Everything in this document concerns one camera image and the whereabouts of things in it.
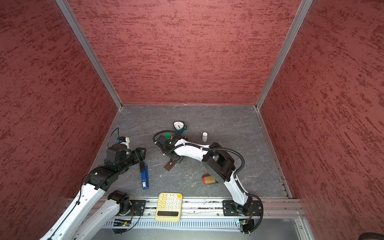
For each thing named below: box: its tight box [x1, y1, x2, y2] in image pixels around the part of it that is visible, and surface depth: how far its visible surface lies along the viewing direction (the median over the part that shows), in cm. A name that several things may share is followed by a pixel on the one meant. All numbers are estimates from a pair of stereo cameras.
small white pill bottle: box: [202, 132, 208, 142], surface depth 99 cm
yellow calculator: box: [155, 192, 183, 222], surface depth 74 cm
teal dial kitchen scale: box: [173, 120, 188, 135], surface depth 105 cm
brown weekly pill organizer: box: [164, 161, 176, 171], surface depth 89 cm
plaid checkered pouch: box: [201, 173, 219, 185], surface depth 83 cm
